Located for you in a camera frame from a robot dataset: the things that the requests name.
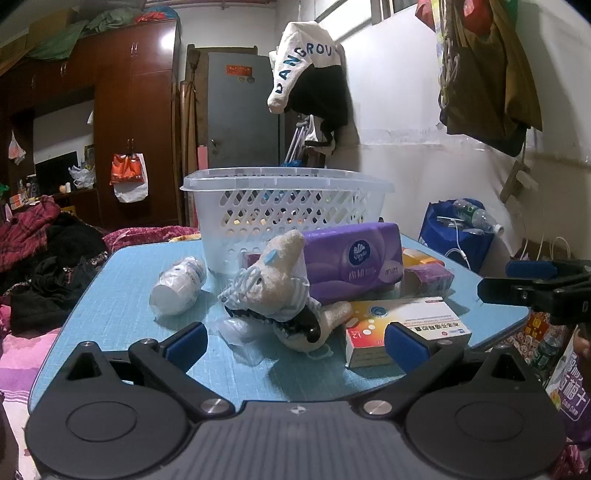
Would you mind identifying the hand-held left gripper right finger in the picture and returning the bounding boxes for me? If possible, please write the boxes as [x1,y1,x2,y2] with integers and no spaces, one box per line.
[353,322,539,421]

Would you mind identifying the white plastic bottle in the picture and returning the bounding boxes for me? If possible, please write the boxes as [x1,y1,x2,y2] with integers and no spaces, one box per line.
[150,257,208,317]

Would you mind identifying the green cloth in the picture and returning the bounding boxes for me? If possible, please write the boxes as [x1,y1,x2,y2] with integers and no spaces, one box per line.
[27,18,89,62]

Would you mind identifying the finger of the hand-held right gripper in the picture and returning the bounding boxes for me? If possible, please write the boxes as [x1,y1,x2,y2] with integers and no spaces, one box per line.
[505,260,591,288]
[477,276,571,306]

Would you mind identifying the purple tissue pack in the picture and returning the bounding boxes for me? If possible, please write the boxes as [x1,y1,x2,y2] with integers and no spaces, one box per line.
[300,222,405,305]

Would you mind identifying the small white hanging bag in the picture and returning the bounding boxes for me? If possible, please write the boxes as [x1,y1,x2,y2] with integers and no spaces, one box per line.
[8,131,27,165]

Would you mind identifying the black hanging garment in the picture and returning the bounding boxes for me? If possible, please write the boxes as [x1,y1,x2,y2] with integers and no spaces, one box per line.
[285,65,352,131]

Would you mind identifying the white lettered hanging garment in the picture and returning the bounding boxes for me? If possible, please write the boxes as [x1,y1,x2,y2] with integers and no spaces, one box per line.
[267,21,341,114]

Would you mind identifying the blue bag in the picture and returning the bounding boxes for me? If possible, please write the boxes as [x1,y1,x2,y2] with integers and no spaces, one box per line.
[418,200,496,274]

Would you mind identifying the black television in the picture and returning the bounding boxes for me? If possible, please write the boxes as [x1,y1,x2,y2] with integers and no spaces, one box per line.
[34,151,79,191]

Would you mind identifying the purple printed bag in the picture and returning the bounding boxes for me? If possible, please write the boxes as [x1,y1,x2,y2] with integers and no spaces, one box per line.
[546,323,591,445]

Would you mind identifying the wooden planks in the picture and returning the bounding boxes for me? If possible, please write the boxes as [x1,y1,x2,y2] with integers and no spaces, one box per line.
[179,43,209,223]

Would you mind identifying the white cable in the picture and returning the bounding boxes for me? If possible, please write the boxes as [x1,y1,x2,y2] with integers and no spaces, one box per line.
[436,216,477,271]

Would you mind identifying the clear water bottle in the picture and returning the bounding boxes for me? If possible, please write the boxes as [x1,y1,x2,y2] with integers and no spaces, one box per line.
[452,198,504,234]

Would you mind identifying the pink striped bedsheet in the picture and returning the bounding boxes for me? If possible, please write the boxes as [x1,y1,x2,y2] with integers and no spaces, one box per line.
[0,331,62,467]

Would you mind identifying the beige plush toy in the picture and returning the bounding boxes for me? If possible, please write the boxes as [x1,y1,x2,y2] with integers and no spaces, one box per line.
[217,229,357,355]

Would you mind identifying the red plaid blanket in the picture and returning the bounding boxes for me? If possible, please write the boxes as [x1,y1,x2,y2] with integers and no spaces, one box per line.
[0,196,62,274]

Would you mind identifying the white plastic basket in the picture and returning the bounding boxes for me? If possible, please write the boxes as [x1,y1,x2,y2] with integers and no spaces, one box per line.
[180,167,396,276]

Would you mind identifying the brown wooden wardrobe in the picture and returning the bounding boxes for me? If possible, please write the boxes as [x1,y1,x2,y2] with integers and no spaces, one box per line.
[0,18,182,232]

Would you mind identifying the purple and orange small box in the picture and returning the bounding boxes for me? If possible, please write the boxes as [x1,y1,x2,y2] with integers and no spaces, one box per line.
[399,264,456,297]

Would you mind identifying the orange and white plastic bag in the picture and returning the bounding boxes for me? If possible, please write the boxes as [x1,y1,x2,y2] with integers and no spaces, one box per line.
[109,152,150,204]

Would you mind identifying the black clothes pile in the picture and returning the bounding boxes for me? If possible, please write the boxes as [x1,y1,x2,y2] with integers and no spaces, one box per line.
[0,213,110,334]

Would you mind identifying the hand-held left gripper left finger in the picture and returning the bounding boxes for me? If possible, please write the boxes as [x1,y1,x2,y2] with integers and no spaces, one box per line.
[67,322,234,422]

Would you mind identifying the clear plastic bag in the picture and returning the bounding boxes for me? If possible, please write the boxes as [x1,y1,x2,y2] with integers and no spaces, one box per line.
[213,318,274,366]

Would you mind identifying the white and orange medicine box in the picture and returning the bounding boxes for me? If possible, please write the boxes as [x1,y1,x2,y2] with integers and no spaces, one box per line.
[345,296,472,369]

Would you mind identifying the olive hanging clothes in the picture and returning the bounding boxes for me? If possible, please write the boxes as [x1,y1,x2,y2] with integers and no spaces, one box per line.
[435,0,544,158]

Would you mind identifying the grey door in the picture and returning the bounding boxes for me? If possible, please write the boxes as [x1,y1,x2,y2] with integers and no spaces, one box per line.
[207,52,283,169]

